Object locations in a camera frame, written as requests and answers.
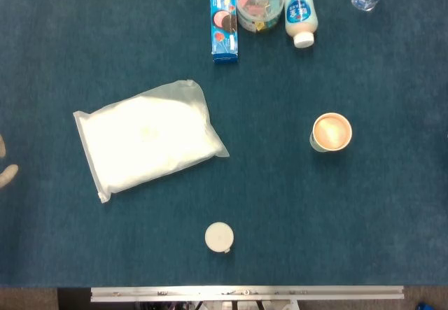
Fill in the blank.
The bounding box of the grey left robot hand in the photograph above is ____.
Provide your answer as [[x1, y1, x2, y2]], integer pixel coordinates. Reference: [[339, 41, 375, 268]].
[[0, 134, 20, 190]]

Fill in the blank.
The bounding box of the white plastic bag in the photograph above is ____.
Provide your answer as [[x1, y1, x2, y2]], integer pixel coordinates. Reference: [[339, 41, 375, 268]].
[[72, 79, 230, 204]]

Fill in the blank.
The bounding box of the white cup lid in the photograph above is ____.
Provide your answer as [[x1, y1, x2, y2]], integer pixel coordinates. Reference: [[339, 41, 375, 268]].
[[204, 221, 235, 254]]

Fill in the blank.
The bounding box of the blue cookie box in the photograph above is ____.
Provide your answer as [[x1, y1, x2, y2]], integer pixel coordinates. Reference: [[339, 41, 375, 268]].
[[209, 0, 240, 64]]

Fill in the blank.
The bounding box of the clear jar of binder clips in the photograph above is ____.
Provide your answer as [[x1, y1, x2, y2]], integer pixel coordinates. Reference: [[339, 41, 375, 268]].
[[235, 0, 286, 34]]

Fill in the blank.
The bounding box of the paper cup with brown inside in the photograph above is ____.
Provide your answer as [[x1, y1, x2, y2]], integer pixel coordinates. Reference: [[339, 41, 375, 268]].
[[309, 112, 354, 153]]

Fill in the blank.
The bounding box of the white milk drink bottle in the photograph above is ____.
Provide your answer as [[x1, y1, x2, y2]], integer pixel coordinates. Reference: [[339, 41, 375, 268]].
[[278, 0, 320, 49]]

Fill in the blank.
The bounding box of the aluminium frame rail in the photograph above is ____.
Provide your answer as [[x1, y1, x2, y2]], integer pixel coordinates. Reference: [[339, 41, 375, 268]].
[[90, 285, 405, 303]]

